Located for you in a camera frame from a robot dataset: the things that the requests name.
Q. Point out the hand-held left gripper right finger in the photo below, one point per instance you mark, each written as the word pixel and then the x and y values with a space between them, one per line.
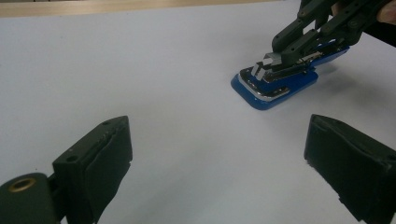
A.
pixel 351 165

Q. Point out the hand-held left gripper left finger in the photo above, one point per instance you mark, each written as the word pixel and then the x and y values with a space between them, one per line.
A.
pixel 93 168

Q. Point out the blue stapler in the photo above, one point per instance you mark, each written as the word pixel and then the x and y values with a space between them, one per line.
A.
pixel 280 88

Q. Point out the white table cover sheet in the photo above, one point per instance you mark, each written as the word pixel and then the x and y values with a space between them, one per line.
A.
pixel 186 93

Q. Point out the wooden table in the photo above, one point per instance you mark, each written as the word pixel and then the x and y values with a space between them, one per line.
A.
pixel 93 7

